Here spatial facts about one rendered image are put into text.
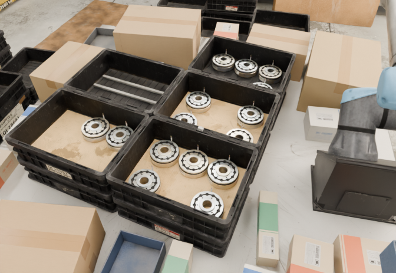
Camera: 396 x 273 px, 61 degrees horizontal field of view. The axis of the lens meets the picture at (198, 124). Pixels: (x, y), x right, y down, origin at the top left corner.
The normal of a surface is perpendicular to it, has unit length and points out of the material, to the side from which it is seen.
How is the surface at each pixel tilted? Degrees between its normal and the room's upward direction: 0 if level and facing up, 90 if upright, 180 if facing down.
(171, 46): 90
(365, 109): 47
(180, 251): 0
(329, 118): 0
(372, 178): 90
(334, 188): 90
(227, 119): 0
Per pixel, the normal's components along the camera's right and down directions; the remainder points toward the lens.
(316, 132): -0.14, 0.70
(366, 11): -0.21, 0.45
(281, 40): 0.00, -0.70
